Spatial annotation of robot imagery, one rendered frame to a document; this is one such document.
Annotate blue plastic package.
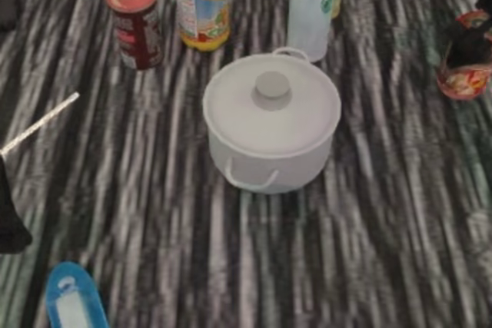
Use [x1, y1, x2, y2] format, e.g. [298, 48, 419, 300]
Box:
[45, 260, 111, 328]

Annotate red tin can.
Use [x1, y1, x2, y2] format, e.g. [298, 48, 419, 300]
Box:
[105, 0, 165, 71]

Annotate thin silver rod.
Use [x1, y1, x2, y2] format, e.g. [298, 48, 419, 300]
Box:
[0, 91, 81, 157]

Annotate white kitchen pot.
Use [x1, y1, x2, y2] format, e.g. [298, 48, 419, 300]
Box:
[208, 46, 334, 194]

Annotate white plastic bottle teal cap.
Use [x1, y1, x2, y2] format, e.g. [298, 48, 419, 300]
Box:
[286, 0, 340, 63]

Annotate white pot lid with knob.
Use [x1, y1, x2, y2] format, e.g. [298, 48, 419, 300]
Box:
[202, 55, 342, 159]

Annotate yellow juice bottle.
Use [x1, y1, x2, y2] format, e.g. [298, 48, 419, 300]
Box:
[171, 0, 231, 52]

